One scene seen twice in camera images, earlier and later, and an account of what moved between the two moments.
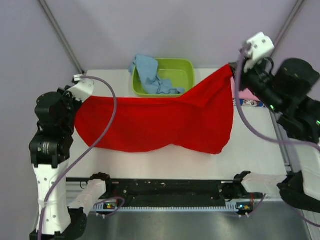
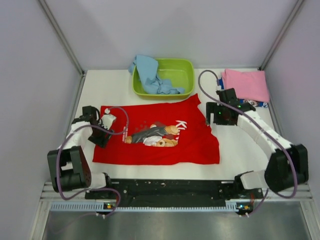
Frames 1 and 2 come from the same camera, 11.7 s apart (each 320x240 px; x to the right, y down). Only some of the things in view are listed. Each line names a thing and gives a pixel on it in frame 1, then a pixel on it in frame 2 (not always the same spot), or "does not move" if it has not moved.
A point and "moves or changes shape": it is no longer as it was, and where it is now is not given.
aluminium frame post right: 299,4 does not move
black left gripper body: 73,105 to 99,131
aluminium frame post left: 61,35 does not move
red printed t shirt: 201,120 moves or changes shape
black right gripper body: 256,81 to 221,117
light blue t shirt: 147,67 does not move
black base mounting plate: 160,190 does not move
